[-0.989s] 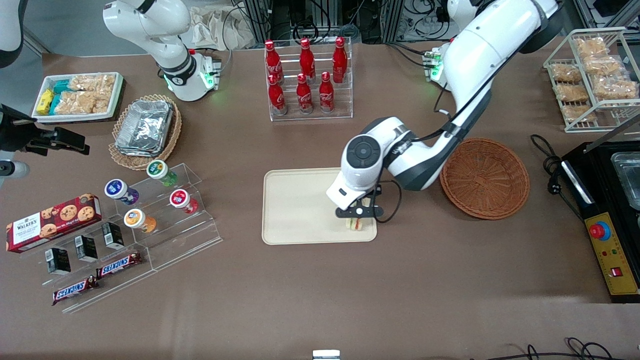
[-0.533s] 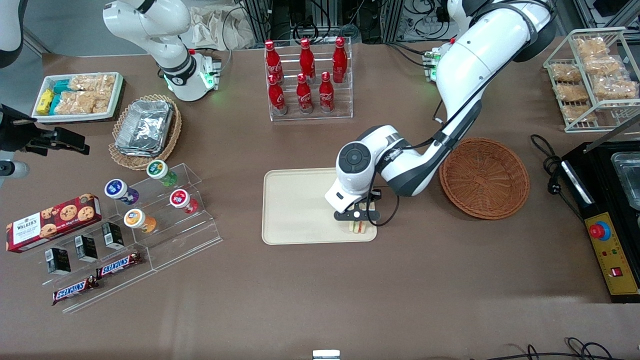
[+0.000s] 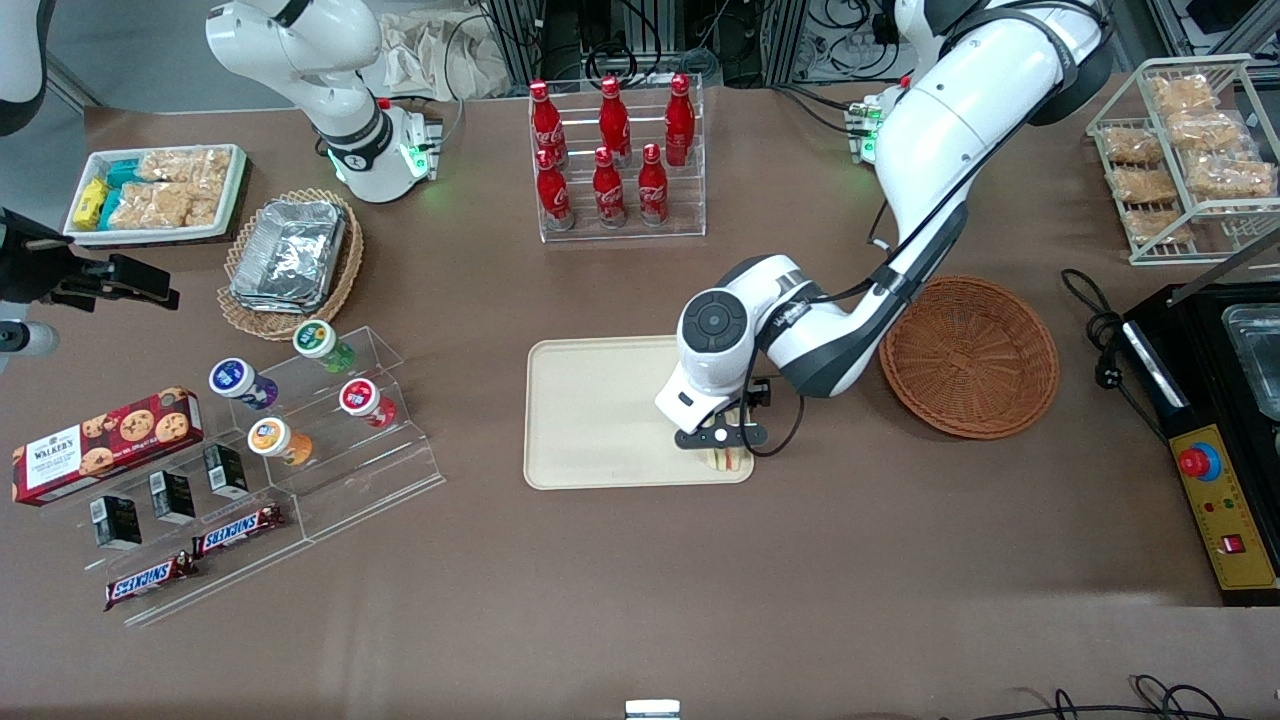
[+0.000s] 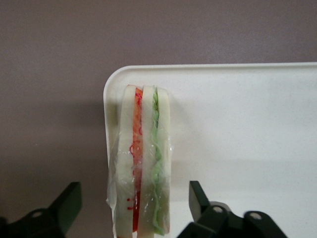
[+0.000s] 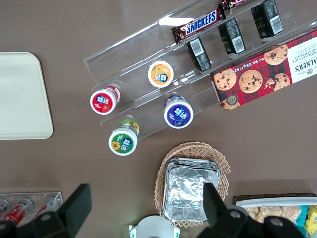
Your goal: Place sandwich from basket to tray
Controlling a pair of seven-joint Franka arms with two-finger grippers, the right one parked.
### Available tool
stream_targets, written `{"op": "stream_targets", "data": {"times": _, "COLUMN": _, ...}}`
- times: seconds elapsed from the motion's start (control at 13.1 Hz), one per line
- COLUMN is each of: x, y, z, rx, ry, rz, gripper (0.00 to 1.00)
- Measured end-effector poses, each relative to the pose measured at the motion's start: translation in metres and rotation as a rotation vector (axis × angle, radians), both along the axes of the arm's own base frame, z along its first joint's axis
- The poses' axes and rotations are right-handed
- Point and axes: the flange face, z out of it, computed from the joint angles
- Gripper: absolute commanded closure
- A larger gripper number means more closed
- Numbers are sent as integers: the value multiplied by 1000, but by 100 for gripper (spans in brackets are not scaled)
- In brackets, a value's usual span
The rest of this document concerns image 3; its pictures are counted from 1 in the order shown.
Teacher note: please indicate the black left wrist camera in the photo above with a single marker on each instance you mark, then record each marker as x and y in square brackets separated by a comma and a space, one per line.
[759, 393]

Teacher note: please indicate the yellow snack packet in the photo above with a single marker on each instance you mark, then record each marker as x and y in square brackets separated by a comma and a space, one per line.
[90, 203]

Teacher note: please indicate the red emergency stop button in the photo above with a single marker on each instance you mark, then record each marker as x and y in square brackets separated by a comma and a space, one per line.
[1194, 461]

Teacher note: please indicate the small black box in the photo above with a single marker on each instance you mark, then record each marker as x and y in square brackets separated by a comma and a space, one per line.
[226, 471]
[172, 497]
[117, 522]

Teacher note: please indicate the oval light wicker basket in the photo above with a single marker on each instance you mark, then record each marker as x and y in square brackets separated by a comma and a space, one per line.
[345, 270]

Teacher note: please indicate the purple lid drink cup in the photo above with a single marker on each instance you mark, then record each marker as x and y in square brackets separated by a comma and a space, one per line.
[232, 378]

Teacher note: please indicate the cream plastic tray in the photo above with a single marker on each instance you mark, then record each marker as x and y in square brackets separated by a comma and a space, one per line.
[600, 420]

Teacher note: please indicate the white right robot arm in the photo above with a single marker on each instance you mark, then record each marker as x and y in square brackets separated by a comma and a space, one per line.
[300, 40]

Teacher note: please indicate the Snickers chocolate bar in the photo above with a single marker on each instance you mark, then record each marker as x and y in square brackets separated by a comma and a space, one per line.
[238, 531]
[150, 581]

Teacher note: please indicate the triangle sandwich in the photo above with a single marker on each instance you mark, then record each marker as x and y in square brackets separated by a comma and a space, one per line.
[728, 460]

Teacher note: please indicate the clear acrylic bottle rack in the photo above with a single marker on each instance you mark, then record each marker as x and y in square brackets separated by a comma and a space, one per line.
[620, 232]

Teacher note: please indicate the clear acrylic stepped display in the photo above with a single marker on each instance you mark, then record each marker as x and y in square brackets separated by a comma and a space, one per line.
[370, 470]

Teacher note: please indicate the green lid drink cup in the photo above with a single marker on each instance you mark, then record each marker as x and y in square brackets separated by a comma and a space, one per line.
[317, 340]

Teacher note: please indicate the small white clamp block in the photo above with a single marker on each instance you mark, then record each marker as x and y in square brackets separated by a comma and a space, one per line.
[652, 710]

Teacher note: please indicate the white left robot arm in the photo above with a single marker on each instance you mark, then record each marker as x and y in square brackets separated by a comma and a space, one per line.
[960, 110]

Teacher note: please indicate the crumpled beige bag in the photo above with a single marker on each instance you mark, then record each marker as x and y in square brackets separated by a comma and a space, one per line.
[440, 50]

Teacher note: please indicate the teal snack packet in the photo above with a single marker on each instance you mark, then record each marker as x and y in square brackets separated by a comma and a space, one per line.
[110, 208]
[122, 174]

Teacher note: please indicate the round brown wicker basket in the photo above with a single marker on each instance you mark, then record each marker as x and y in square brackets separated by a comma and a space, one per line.
[970, 360]

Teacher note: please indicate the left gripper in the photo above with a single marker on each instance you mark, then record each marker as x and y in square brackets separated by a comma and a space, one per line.
[761, 396]

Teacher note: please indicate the red Walkers cookie box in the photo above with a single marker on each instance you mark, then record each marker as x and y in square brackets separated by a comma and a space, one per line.
[100, 445]

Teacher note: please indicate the bagged rice cracker snack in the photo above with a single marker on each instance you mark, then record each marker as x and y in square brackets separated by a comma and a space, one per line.
[1143, 185]
[185, 165]
[1230, 177]
[1182, 94]
[208, 203]
[155, 205]
[1155, 226]
[1130, 145]
[1205, 130]

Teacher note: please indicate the steel fryer pan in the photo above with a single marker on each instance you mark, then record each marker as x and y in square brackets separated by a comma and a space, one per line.
[1258, 360]

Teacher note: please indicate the white rectangular snack bin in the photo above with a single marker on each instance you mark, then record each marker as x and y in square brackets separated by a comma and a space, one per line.
[235, 190]

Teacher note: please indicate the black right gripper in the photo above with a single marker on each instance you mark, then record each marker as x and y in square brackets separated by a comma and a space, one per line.
[30, 268]

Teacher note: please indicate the red lid drink cup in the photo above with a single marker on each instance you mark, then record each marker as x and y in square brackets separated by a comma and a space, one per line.
[358, 397]

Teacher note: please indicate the red cola bottle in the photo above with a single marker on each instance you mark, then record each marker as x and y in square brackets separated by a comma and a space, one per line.
[553, 195]
[652, 190]
[613, 115]
[680, 120]
[608, 195]
[546, 115]

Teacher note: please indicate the orange lid drink cup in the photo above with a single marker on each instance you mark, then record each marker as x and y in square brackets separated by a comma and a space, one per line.
[270, 438]

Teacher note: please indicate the stack of foil trays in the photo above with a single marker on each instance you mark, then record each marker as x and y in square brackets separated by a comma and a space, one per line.
[290, 255]

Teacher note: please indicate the black fryer with yellow panel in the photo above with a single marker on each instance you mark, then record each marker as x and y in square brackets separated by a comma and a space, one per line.
[1200, 380]

